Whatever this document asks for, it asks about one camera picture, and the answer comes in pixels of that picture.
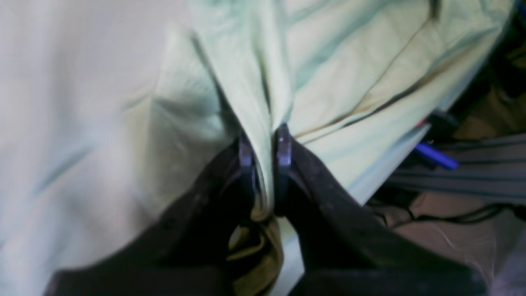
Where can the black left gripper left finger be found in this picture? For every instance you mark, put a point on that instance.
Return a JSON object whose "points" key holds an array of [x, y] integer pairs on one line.
{"points": [[184, 252]]}

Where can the light green T-shirt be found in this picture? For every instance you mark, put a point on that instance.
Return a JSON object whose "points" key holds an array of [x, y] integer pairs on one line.
{"points": [[349, 78]]}

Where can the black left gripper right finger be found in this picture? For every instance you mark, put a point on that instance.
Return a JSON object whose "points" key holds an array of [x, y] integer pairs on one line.
{"points": [[345, 249]]}

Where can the green table cover cloth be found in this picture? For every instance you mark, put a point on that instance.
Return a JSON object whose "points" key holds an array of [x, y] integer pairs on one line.
{"points": [[77, 79]]}

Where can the orange black clamp top middle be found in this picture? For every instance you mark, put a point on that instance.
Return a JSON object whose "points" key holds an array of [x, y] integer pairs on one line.
{"points": [[441, 127]]}

